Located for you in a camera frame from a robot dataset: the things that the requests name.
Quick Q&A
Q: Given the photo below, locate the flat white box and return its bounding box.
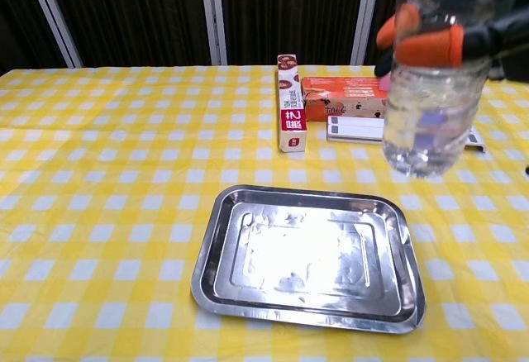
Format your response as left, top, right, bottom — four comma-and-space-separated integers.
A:
326, 114, 488, 154

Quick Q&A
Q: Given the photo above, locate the orange cardboard box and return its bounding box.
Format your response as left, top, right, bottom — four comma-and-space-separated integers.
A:
300, 75, 392, 123

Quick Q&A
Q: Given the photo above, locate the long white red box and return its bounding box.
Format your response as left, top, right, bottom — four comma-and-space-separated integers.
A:
276, 54, 309, 154

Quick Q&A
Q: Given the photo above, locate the rectangular metal tray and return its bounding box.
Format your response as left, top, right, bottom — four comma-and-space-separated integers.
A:
190, 183, 427, 336

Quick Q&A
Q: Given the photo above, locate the yellow checkered tablecloth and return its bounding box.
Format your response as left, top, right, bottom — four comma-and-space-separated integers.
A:
0, 64, 529, 362

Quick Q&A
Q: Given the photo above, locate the transparent plastic water bottle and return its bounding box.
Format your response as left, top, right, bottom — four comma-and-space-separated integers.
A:
382, 0, 520, 179

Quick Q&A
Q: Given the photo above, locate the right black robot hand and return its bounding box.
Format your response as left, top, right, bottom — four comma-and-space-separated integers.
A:
374, 0, 529, 84

